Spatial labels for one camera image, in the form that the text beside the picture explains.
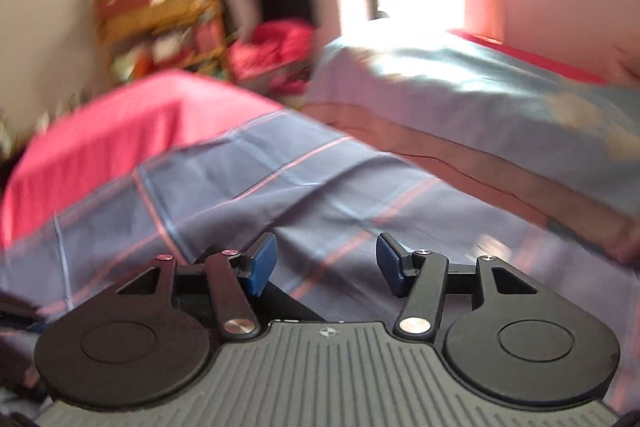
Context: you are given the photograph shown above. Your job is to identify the wooden shelf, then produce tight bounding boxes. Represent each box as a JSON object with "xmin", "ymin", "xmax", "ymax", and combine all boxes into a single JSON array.
[{"xmin": 92, "ymin": 0, "xmax": 236, "ymax": 82}]

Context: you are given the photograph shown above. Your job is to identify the plaid bed sheet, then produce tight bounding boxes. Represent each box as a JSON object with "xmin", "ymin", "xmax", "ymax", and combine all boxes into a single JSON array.
[{"xmin": 0, "ymin": 109, "xmax": 640, "ymax": 408}]

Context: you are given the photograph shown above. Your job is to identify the light blue quilt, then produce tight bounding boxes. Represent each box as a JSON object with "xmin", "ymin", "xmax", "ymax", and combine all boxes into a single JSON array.
[{"xmin": 300, "ymin": 18, "xmax": 640, "ymax": 265}]

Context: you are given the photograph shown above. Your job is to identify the pile of red clothes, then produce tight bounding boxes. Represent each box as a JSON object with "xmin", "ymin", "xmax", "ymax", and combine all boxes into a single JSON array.
[{"xmin": 227, "ymin": 19, "xmax": 321, "ymax": 100}]

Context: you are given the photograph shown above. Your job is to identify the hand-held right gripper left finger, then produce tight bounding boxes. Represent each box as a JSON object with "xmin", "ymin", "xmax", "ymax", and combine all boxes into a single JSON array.
[{"xmin": 116, "ymin": 233, "xmax": 279, "ymax": 341}]

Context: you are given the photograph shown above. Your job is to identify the pink blanket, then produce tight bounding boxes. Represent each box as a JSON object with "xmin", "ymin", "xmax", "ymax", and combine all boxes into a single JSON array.
[{"xmin": 0, "ymin": 69, "xmax": 286, "ymax": 253}]

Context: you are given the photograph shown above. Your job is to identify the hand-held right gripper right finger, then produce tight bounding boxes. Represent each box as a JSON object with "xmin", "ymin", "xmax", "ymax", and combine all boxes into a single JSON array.
[{"xmin": 376, "ymin": 233, "xmax": 539, "ymax": 342}]

